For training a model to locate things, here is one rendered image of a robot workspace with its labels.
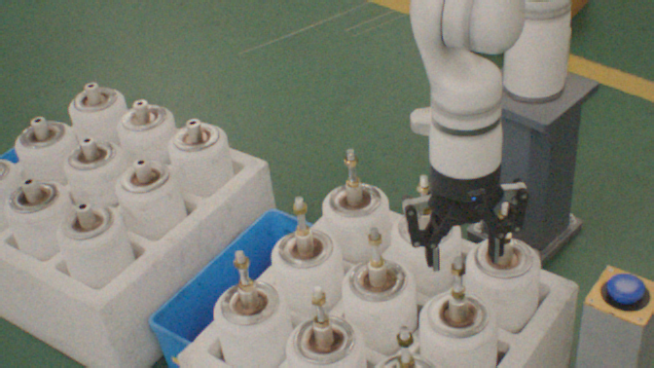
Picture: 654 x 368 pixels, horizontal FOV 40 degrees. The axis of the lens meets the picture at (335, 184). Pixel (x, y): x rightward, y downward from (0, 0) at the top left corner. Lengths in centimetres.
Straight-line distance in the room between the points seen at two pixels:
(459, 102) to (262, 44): 137
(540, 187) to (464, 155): 56
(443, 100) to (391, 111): 103
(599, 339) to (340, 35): 130
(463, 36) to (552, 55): 53
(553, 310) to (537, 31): 39
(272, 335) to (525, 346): 32
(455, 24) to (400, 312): 45
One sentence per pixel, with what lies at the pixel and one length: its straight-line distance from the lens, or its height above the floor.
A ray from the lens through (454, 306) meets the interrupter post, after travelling 109.
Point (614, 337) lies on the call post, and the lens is 107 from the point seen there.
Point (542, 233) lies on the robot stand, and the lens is 151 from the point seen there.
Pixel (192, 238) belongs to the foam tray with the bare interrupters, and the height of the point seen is 16.
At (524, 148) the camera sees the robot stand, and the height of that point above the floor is 23.
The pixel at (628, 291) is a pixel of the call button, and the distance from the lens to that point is 105.
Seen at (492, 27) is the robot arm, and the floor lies 67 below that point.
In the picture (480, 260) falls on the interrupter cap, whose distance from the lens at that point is 118.
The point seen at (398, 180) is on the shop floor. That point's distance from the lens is 171.
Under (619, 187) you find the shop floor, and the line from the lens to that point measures 172.
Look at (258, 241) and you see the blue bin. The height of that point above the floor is 8.
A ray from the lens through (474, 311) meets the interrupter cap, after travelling 112.
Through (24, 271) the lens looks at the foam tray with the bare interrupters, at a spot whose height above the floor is 18.
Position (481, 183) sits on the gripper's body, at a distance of 93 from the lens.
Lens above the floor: 107
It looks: 38 degrees down
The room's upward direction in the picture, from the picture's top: 6 degrees counter-clockwise
